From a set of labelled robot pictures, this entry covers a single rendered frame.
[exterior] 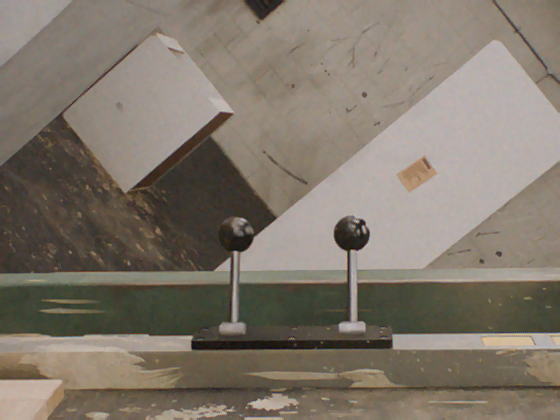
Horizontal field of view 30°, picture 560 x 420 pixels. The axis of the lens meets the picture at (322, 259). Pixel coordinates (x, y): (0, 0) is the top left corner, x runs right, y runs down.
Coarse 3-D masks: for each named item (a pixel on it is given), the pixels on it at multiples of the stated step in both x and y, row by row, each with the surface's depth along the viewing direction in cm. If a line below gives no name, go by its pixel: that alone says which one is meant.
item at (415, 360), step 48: (432, 336) 105; (480, 336) 105; (528, 336) 105; (96, 384) 104; (144, 384) 103; (192, 384) 103; (240, 384) 103; (288, 384) 103; (336, 384) 103; (384, 384) 103; (432, 384) 102; (480, 384) 102; (528, 384) 102
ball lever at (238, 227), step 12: (228, 228) 106; (240, 228) 106; (252, 228) 107; (228, 240) 106; (240, 240) 106; (252, 240) 107; (240, 252) 107; (228, 324) 104; (240, 324) 104; (228, 336) 103; (240, 336) 103
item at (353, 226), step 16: (336, 224) 107; (352, 224) 105; (336, 240) 106; (352, 240) 105; (368, 240) 107; (352, 256) 106; (352, 272) 105; (352, 288) 105; (352, 304) 104; (352, 320) 104
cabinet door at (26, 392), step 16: (0, 384) 100; (16, 384) 100; (32, 384) 100; (48, 384) 100; (0, 400) 96; (16, 400) 96; (32, 400) 96; (48, 400) 96; (0, 416) 92; (16, 416) 92; (32, 416) 92
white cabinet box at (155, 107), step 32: (128, 64) 585; (160, 64) 583; (192, 64) 624; (96, 96) 590; (128, 96) 587; (160, 96) 585; (192, 96) 583; (96, 128) 592; (128, 128) 589; (160, 128) 587; (192, 128) 585; (128, 160) 592; (160, 160) 589; (128, 192) 598
